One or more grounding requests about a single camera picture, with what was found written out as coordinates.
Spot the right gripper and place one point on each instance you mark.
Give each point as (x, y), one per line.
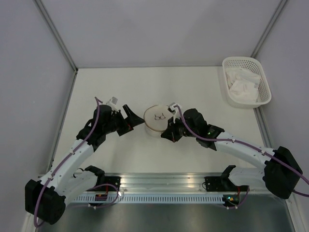
(170, 133)

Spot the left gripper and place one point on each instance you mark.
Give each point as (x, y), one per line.
(128, 123)

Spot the white mesh laundry bag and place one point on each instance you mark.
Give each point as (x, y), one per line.
(156, 119)

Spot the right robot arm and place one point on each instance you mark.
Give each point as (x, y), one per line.
(273, 169)

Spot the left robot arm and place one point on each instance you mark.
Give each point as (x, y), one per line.
(48, 197)

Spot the white cloth in basket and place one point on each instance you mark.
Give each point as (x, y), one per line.
(243, 84)

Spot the white perforated plastic basket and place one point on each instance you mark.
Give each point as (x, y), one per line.
(264, 93)

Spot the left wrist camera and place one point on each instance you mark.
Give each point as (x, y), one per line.
(112, 103)

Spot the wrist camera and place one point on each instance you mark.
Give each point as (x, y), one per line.
(112, 103)
(175, 108)

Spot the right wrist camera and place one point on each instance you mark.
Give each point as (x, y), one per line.
(175, 108)

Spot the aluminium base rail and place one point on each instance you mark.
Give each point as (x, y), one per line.
(154, 181)

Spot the white slotted cable duct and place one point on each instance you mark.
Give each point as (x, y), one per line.
(151, 198)

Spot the left aluminium frame post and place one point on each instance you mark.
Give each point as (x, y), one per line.
(56, 35)

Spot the aluminium frame post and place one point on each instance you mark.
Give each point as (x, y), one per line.
(56, 35)
(269, 27)

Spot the right aluminium frame post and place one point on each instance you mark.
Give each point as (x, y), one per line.
(269, 27)

